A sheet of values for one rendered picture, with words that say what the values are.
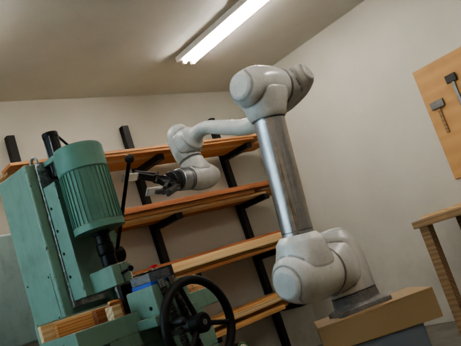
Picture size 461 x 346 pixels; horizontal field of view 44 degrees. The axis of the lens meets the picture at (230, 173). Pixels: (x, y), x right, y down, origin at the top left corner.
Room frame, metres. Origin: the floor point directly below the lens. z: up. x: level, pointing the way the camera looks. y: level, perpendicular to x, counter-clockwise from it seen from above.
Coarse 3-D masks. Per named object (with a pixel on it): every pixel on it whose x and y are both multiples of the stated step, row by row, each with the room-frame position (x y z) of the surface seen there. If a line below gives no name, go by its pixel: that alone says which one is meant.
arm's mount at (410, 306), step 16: (416, 288) 1.91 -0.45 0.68; (432, 288) 1.78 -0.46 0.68; (384, 304) 1.78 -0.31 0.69; (400, 304) 1.78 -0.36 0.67; (416, 304) 1.78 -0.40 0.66; (432, 304) 1.78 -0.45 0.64; (320, 320) 2.11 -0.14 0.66; (336, 320) 1.84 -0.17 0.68; (352, 320) 1.79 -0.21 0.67; (368, 320) 1.79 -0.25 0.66; (384, 320) 1.79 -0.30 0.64; (400, 320) 1.78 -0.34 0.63; (416, 320) 1.78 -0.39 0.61; (320, 336) 1.79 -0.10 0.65; (336, 336) 1.79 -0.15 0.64; (352, 336) 1.79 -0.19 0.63; (368, 336) 1.79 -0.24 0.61
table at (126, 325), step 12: (204, 288) 2.03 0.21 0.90; (192, 300) 1.98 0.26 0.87; (204, 300) 2.02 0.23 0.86; (216, 300) 2.06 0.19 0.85; (180, 312) 1.80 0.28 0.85; (108, 324) 1.71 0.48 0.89; (120, 324) 1.74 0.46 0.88; (132, 324) 1.78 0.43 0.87; (144, 324) 1.76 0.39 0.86; (156, 324) 1.73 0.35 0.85; (72, 336) 1.64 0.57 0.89; (84, 336) 1.65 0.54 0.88; (96, 336) 1.67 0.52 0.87; (108, 336) 1.70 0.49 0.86; (120, 336) 1.73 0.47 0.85
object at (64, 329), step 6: (78, 318) 1.82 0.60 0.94; (84, 318) 1.83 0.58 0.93; (90, 318) 1.85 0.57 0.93; (60, 324) 1.77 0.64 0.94; (66, 324) 1.78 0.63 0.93; (72, 324) 1.80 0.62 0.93; (78, 324) 1.81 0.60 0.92; (84, 324) 1.83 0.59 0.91; (90, 324) 1.84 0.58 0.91; (54, 330) 1.77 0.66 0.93; (60, 330) 1.76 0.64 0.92; (66, 330) 1.78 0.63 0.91; (72, 330) 1.79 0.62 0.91; (78, 330) 1.81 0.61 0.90; (60, 336) 1.76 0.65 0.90
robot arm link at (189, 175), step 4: (180, 168) 2.16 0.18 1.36; (184, 168) 2.16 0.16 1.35; (188, 168) 2.18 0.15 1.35; (184, 172) 2.14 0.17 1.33; (188, 172) 2.15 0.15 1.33; (192, 172) 2.17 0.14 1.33; (184, 176) 2.15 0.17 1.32; (188, 176) 2.15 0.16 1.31; (192, 176) 2.16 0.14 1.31; (184, 180) 2.15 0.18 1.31; (188, 180) 2.15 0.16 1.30; (192, 180) 2.17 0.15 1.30; (184, 184) 2.15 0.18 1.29; (188, 184) 2.16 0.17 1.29; (192, 184) 2.17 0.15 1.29; (180, 188) 2.17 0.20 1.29; (184, 188) 2.16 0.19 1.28; (188, 188) 2.18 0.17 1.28; (192, 188) 2.20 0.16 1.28
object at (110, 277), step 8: (120, 264) 1.93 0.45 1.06; (96, 272) 1.96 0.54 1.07; (104, 272) 1.93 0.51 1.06; (112, 272) 1.90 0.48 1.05; (120, 272) 1.92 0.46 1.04; (128, 272) 1.95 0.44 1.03; (96, 280) 1.97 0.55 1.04; (104, 280) 1.94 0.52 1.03; (112, 280) 1.91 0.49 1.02; (120, 280) 1.92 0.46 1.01; (128, 280) 1.94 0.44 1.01; (96, 288) 1.98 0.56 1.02; (104, 288) 1.95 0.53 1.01; (112, 288) 2.02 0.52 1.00
